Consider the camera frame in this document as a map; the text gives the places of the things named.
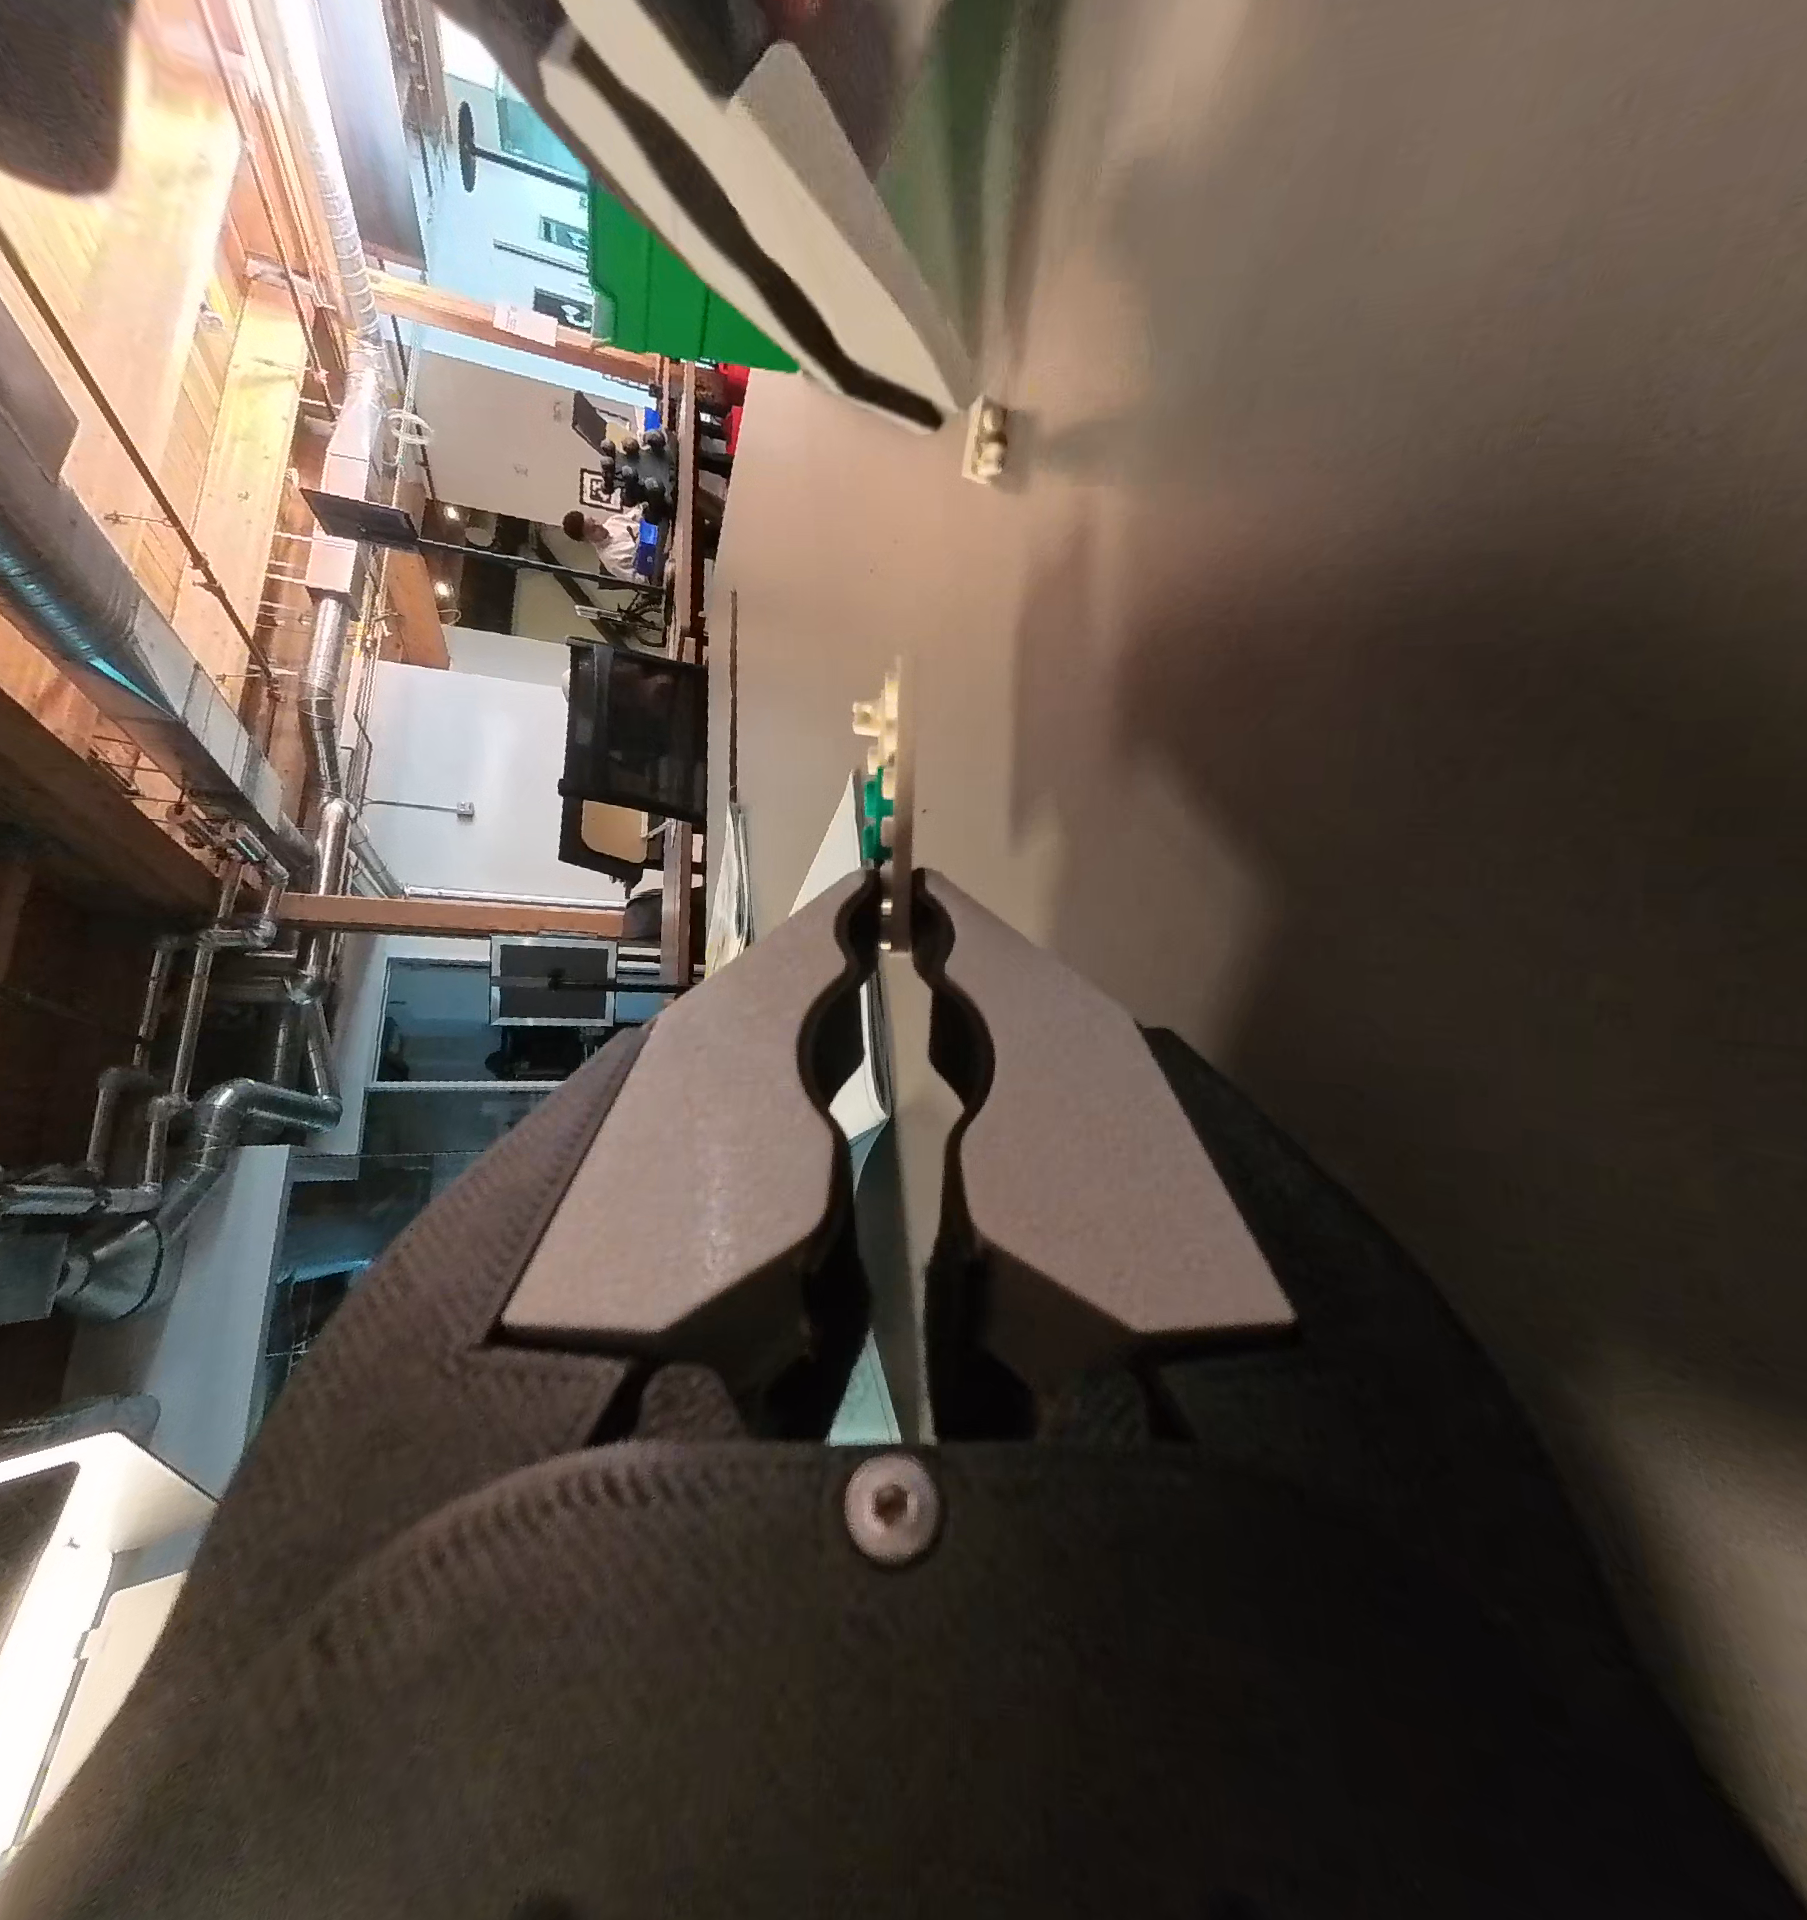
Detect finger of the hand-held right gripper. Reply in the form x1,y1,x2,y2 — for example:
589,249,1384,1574
539,42,948,440
572,0,983,411

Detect white studio light panel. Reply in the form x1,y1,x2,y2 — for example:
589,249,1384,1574
0,1392,228,1810

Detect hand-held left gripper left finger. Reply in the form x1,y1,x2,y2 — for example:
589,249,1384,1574
498,871,892,1415

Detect silver ventilation duct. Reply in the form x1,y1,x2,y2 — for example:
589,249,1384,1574
0,442,357,1328

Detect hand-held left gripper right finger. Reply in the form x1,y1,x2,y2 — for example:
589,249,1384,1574
910,871,1300,1418

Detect green plastic bin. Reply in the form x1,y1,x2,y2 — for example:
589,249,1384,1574
585,177,810,379

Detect black framed equipment case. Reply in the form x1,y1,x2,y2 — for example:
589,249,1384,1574
487,931,623,1034

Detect white and green lego assembly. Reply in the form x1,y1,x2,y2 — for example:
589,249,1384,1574
850,656,931,963

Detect black mesh office chair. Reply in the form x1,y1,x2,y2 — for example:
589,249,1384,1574
555,633,713,874

